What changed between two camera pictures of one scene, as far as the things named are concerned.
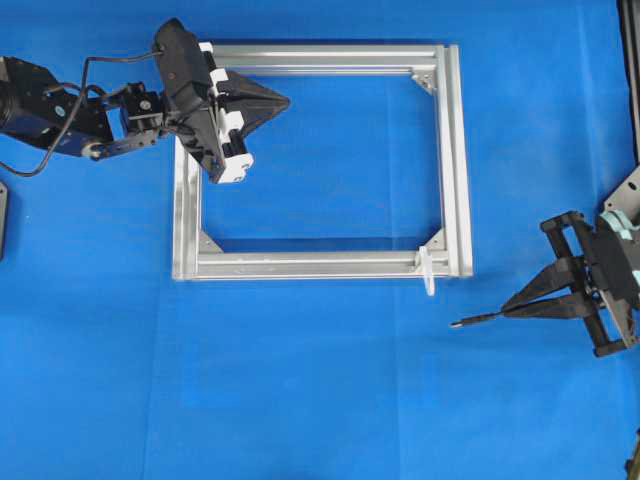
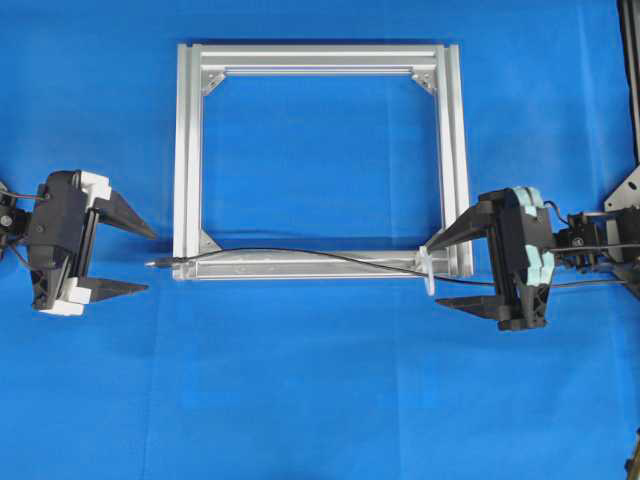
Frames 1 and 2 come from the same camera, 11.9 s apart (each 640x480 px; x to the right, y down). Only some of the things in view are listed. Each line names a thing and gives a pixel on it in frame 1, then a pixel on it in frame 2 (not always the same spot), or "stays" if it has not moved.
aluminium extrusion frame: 453,251 stays
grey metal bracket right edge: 625,198 stays
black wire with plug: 459,323 -> 196,257
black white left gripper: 206,105 -> 59,252
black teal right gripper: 612,263 -> 520,225
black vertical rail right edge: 630,25 stays
